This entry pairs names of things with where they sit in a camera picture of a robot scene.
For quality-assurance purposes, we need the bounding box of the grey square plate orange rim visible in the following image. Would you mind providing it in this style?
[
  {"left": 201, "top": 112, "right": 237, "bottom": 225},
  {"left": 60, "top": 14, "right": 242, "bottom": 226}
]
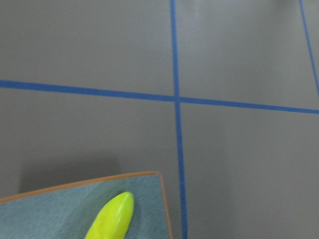
[{"left": 0, "top": 171, "right": 172, "bottom": 239}]

